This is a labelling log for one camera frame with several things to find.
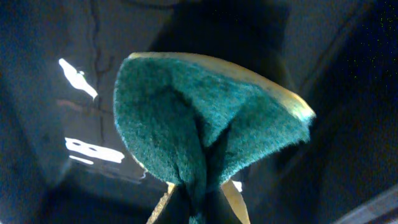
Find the green yellow sponge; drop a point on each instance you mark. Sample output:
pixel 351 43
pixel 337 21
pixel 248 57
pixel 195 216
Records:
pixel 193 121

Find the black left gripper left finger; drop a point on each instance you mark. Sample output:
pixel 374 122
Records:
pixel 174 207

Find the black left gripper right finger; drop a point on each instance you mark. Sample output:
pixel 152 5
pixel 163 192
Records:
pixel 218 209

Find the black sponge tray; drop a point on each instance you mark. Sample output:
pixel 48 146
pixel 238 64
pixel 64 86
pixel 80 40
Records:
pixel 62 160

